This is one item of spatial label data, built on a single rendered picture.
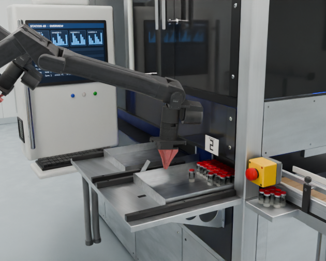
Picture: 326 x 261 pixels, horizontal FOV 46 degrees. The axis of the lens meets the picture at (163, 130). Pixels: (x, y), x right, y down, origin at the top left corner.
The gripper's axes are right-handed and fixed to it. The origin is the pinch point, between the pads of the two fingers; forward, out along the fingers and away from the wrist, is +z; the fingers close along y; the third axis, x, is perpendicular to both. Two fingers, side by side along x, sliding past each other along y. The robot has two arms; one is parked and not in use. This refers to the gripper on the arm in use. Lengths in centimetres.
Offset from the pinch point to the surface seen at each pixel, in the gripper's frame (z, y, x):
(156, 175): 10.5, 7.3, 20.6
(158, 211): 11.9, -5.0, -7.3
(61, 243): 100, 1, 143
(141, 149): 9, 16, 55
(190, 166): 7.6, 22.3, 20.9
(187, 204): 10.7, 5.4, -7.1
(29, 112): -3, -31, 82
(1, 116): 86, -8, 545
